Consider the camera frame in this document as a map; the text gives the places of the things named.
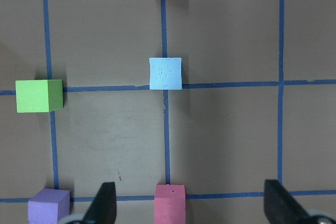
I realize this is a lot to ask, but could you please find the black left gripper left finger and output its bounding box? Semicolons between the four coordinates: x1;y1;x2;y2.
82;182;117;224

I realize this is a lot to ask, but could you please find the pink foam block near base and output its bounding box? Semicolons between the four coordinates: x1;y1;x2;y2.
154;184;186;224

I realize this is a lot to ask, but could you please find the light blue centre foam block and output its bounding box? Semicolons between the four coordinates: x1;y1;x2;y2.
149;58;182;90

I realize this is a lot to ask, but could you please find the green foam block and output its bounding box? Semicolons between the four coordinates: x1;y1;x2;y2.
15;79;64;113

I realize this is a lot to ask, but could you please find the purple foam block near base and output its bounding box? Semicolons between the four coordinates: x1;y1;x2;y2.
27;188;70;223

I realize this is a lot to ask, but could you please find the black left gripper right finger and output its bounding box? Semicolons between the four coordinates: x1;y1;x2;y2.
264;179;311;224

